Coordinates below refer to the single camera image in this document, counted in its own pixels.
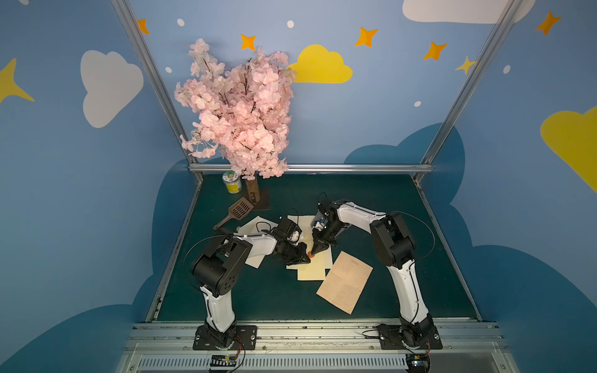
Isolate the aluminium rail base frame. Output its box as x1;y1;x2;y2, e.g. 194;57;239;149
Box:
117;319;519;372

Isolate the back horizontal aluminium bar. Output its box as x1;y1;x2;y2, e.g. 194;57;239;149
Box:
188;162;434;174

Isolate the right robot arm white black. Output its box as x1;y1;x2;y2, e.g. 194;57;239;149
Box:
311;200;442;350

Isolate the small circuit board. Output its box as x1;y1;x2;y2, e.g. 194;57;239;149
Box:
406;354;430;373
208;354;239;372

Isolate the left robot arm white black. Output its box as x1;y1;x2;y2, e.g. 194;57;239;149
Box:
190;218;310;351

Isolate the right small circuit board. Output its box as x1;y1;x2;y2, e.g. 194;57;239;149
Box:
406;354;430;373

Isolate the brown slotted scoop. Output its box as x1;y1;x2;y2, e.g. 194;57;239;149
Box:
213;197;254;231

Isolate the left aluminium frame post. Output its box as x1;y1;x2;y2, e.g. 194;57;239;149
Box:
110;0;205;183

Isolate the aluminium frame post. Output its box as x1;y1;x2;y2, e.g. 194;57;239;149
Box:
414;0;524;186
110;0;205;183

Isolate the yellow green tin can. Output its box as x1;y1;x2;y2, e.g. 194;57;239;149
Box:
222;170;242;194

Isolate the right aluminium frame post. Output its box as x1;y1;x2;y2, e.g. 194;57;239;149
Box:
414;0;524;186

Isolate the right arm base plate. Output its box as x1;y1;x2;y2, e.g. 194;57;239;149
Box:
376;322;443;351

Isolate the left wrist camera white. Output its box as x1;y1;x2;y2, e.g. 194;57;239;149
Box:
288;231;303;244

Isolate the brown letter paper front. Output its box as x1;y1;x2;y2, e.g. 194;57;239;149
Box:
317;251;373;315

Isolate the pink cherry blossom tree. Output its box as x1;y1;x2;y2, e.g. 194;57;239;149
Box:
174;39;295;181

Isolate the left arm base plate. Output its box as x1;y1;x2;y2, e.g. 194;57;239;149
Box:
192;324;257;351

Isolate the yellow envelope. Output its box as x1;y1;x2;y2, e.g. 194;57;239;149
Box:
297;249;331;281

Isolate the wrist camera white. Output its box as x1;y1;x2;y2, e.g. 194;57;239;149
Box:
312;219;326;231
288;231;303;244

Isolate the left small circuit board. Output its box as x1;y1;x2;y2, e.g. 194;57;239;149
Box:
208;354;239;372

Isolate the white paper sheet left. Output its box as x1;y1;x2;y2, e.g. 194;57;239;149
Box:
236;216;278;269

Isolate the cream paper sheet centre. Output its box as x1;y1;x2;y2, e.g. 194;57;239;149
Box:
286;215;333;270

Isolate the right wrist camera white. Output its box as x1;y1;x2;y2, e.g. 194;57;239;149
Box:
312;219;326;231

